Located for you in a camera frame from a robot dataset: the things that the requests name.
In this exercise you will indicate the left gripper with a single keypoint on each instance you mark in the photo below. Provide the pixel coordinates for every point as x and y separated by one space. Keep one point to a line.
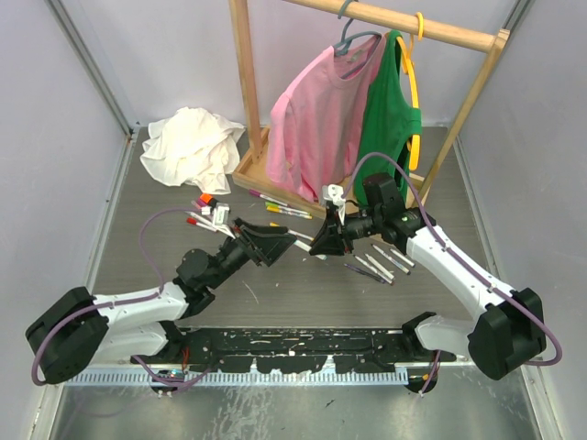
261 248

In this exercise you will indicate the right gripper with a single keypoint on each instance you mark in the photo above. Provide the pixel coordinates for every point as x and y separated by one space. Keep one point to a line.
330 241

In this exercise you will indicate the teal cap marker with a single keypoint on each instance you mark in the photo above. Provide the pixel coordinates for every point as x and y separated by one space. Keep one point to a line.
306 248

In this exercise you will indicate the grey cap marker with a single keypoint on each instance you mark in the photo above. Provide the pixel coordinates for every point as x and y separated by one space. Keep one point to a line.
375 263

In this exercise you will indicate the blue cap marker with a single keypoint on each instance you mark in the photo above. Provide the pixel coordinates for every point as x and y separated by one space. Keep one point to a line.
396 263

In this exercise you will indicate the white marker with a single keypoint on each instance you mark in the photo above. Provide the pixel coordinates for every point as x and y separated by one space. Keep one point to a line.
405 259

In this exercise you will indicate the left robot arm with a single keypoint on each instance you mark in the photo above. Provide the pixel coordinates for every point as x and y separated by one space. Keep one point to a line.
81 328

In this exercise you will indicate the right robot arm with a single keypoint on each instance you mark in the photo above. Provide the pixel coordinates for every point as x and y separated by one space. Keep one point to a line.
505 329

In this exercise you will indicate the yellow cap marker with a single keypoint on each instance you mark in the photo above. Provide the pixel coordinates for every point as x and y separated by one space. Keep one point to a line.
293 232

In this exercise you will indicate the green cap marker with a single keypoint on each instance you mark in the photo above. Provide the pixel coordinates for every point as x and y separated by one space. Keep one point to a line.
277 208

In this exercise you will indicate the magenta cap marker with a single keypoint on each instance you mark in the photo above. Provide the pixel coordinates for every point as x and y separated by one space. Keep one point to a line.
267 198

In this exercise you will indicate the orange black highlighter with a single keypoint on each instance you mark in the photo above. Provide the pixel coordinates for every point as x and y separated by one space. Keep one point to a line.
207 200

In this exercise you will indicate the pink cap marker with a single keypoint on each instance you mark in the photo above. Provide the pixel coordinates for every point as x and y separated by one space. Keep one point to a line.
195 212

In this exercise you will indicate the red cap marker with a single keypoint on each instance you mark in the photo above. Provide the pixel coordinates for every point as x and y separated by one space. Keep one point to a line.
193 221

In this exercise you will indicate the pink t-shirt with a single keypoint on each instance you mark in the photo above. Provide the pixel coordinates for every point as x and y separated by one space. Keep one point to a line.
316 123

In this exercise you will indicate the white crumpled cloth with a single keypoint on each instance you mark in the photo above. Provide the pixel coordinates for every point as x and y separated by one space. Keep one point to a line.
193 147

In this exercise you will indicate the green tank top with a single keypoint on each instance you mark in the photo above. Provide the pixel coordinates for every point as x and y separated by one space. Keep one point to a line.
388 120

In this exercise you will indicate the grey clothes hanger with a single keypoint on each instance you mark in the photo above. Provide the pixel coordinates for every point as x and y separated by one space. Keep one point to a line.
342 48

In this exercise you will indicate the yellow clothes hanger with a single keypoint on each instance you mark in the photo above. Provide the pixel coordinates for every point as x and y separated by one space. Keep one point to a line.
414 142

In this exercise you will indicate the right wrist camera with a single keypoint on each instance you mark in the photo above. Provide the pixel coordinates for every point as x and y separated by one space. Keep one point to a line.
335 194

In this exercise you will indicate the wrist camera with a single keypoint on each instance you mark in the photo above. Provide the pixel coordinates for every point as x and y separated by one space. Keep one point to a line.
335 194
219 213

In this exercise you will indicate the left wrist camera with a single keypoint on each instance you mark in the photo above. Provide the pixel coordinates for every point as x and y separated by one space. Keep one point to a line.
219 213

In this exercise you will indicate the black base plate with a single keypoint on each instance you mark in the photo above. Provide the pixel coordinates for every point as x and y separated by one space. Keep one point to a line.
290 350

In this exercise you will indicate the grey cable duct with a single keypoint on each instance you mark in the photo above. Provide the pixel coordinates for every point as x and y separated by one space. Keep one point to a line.
327 377

